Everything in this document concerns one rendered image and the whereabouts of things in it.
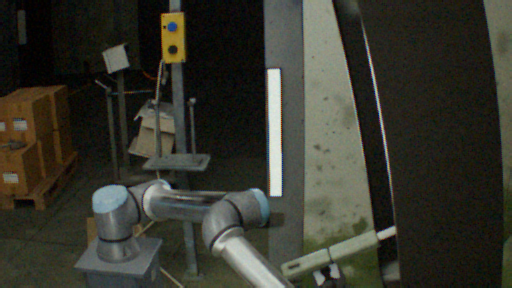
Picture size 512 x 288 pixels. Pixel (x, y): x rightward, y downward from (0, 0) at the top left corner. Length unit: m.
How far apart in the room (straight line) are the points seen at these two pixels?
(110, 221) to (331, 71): 1.21
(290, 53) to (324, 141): 0.45
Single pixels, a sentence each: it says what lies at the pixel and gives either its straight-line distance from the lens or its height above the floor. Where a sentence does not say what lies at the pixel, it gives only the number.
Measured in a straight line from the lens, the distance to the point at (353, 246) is 1.51.
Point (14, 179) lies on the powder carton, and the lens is 4.32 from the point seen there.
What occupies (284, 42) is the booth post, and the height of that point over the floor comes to 1.39.
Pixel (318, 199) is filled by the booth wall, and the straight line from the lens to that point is 2.54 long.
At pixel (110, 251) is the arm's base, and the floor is 0.69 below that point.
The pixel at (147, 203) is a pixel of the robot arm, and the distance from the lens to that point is 1.95.
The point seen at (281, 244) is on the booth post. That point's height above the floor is 0.36.
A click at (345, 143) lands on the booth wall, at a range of 2.45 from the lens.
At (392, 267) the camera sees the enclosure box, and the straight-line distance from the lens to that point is 2.19.
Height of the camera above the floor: 1.62
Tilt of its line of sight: 17 degrees down
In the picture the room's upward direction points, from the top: 1 degrees counter-clockwise
